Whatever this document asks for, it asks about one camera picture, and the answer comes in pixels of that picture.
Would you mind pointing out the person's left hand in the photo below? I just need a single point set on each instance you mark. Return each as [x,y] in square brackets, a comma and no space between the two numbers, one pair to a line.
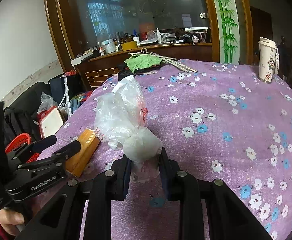
[10,220]

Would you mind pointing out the white bucket on counter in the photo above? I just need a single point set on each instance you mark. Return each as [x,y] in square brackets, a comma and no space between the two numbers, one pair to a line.
[109,46]

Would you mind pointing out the black backpack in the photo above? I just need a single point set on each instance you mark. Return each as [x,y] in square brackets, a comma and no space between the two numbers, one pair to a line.
[17,122]

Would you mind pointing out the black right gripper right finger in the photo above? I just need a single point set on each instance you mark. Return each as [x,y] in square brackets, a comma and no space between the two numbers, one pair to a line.
[207,206]

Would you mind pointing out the white flat box on counter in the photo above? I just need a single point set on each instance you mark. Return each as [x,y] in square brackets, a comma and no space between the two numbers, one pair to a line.
[80,58]

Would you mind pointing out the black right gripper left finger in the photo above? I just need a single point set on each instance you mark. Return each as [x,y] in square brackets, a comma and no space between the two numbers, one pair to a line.
[82,209]

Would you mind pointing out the metal folding hanger rack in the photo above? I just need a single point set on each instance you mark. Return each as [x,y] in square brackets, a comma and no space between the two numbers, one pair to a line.
[166,59]

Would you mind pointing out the orange medicine box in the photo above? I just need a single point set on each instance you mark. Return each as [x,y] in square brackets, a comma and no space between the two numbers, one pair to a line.
[78,162]

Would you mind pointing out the black cloth under green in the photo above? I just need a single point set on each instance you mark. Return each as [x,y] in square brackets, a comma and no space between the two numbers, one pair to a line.
[125,71]

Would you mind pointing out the yellow tape roll on counter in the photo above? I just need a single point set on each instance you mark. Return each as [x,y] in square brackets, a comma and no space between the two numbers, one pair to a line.
[126,46]

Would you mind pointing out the red rimmed white box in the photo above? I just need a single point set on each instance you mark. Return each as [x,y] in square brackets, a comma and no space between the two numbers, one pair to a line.
[51,122]

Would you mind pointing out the bamboo painted pillar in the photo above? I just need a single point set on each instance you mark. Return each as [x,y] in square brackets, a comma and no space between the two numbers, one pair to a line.
[228,25]

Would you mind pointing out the clear plastic bag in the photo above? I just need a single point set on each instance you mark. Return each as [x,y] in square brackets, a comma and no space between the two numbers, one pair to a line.
[47,102]
[120,121]

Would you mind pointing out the white cartoon travel cup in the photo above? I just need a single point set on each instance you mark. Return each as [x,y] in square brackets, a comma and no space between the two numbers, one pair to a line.
[268,60]

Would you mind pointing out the red plastic mesh basket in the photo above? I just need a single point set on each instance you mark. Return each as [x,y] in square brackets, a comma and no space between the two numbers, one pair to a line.
[20,140]

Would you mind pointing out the glass partition window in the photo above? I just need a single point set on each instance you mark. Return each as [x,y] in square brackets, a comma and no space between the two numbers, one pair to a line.
[85,23]

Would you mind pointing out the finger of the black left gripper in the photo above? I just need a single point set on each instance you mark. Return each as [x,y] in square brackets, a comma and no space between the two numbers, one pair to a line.
[26,151]
[59,156]

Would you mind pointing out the purple floral tablecloth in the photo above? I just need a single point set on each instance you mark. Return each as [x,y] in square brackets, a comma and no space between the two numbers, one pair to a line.
[221,122]

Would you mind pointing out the wooden sideboard counter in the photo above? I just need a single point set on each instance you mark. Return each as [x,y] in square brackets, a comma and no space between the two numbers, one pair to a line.
[96,71]

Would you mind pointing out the clear plastic bag by sofa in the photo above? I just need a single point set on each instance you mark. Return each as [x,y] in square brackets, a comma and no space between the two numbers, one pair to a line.
[47,102]

